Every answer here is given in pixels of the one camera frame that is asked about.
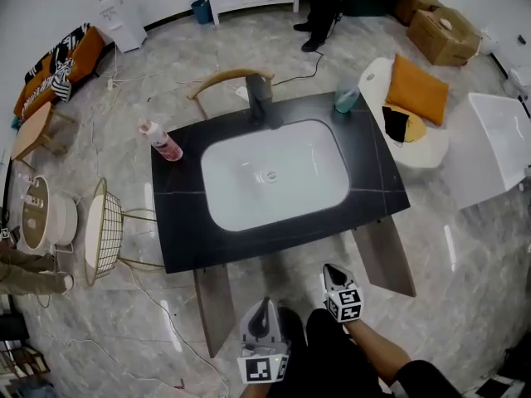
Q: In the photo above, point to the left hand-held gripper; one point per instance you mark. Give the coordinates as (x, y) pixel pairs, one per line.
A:
(261, 369)

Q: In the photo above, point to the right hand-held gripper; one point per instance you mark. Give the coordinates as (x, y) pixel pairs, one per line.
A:
(346, 305)

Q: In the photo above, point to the glass cup with toothbrush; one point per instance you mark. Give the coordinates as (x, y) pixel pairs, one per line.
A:
(346, 100)

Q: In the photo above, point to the pink lotion bottle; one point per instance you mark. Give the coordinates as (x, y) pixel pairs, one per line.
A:
(166, 145)

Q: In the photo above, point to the person's right forearm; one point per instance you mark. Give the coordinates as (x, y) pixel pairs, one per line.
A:
(377, 350)

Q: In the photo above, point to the white sink basin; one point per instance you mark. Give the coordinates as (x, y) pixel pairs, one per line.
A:
(290, 201)

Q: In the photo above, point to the metal sink drain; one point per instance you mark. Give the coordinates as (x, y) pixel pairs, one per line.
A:
(271, 177)

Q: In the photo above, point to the black faucet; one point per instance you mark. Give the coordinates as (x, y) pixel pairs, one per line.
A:
(259, 102)

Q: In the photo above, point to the grey cabinet door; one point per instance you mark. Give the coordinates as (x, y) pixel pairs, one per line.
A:
(215, 309)
(386, 259)

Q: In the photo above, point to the person's black trousers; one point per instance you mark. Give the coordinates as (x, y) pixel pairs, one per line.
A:
(323, 355)

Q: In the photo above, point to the person's black sleeve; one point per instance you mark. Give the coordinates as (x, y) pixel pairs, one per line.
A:
(427, 381)

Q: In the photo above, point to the black stone vanity top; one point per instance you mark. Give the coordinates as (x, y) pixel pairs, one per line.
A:
(182, 222)

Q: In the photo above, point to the white round floor seat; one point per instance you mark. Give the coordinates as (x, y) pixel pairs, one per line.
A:
(427, 151)

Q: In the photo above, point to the black cloth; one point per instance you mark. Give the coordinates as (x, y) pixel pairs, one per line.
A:
(396, 122)

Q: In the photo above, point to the yellow round cushion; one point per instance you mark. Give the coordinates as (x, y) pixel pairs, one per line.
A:
(417, 129)

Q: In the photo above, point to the white square bathtub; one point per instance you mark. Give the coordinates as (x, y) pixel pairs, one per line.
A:
(489, 151)

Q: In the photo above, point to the orange cushion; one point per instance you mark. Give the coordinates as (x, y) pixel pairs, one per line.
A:
(419, 89)

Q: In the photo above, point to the round white side table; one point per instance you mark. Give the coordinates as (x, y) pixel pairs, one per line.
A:
(62, 222)

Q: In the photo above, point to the wooden curved-back chair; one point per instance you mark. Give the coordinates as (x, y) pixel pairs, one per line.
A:
(224, 77)

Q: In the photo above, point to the large cardboard box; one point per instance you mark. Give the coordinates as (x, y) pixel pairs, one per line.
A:
(448, 46)

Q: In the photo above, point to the white toilet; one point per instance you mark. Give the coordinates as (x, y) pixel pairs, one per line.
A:
(488, 42)
(520, 80)

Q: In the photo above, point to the small white object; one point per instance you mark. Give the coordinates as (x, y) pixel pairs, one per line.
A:
(446, 24)

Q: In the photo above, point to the small cardboard box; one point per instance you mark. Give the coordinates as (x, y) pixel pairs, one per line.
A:
(415, 2)

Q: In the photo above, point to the blue waste bin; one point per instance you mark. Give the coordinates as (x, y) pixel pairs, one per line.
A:
(202, 11)

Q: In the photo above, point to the wooden coffee table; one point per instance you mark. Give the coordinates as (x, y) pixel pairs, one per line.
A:
(31, 133)

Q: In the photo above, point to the black and white striped cushion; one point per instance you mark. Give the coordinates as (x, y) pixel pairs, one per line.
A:
(62, 81)

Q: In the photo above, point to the orange sofa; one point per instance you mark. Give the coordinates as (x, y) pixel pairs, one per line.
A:
(89, 54)

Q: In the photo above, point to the white water dispenser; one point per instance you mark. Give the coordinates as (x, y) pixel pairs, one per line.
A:
(122, 19)

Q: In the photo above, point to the black and white striped throw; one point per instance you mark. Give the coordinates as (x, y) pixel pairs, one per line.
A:
(68, 44)

